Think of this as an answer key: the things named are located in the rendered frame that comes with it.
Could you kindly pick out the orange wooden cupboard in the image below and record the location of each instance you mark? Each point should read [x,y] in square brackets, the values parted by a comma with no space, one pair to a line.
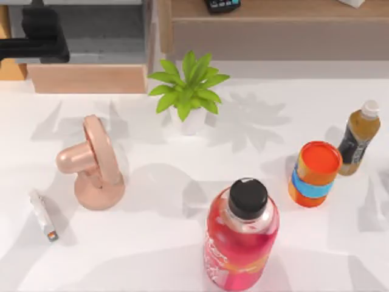
[10,70]

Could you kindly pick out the pale wooden drawer front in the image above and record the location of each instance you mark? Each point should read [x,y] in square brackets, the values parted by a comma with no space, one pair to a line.
[88,78]

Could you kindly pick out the grey pierced drawer inside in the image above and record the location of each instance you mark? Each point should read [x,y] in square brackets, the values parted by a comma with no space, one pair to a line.
[103,33]

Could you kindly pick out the pink desk fan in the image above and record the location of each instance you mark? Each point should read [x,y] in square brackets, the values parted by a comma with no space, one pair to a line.
[97,170]

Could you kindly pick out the green plant in white pot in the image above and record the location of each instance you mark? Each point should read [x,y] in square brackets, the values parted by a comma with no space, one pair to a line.
[190,88]

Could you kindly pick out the small white stapler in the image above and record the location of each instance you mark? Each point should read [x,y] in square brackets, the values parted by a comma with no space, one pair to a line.
[42,214]

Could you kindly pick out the black device with screen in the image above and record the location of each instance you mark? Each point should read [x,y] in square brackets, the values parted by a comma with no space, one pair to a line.
[222,6]

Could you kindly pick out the wooden open shelf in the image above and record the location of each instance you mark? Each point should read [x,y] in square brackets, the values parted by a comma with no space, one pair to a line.
[273,33]

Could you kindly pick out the pink bottle with black cap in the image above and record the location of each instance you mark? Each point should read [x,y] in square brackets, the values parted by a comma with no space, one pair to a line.
[240,240]

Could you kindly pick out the orange can with blue band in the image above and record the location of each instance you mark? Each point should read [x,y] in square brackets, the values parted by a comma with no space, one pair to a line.
[316,173]

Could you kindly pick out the white box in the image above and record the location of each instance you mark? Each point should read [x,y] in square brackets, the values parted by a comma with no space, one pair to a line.
[351,2]

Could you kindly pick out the brown bottle with white cap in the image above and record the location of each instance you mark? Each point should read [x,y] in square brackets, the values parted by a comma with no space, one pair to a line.
[358,137]

